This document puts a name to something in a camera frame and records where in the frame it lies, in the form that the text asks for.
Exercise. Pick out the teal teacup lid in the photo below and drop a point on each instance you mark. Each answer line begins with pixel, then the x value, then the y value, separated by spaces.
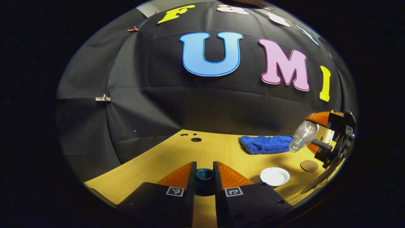
pixel 204 177

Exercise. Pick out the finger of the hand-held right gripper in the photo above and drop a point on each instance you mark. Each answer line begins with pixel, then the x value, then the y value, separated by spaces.
pixel 323 153
pixel 326 118

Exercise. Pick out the silver cloth clip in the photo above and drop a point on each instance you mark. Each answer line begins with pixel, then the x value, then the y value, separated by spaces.
pixel 103 98

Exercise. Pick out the clear plastic water bottle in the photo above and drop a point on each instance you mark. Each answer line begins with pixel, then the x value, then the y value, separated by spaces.
pixel 303 133

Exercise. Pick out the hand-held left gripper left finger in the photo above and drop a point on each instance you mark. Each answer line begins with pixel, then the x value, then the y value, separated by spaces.
pixel 190 202

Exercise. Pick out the black backdrop cloth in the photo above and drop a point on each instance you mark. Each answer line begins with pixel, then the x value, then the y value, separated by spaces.
pixel 158 95

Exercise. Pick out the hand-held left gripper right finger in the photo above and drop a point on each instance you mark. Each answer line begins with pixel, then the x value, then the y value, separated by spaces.
pixel 219 205

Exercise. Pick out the copper cloth clip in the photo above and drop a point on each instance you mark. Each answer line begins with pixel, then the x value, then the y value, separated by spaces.
pixel 133 29

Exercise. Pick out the round cork coaster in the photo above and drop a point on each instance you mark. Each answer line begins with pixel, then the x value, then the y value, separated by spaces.
pixel 309 166

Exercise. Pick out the blue towel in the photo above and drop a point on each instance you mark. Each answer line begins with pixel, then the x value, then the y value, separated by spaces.
pixel 265 144

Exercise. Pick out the white teacup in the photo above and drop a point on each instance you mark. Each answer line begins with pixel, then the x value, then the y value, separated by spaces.
pixel 274 176

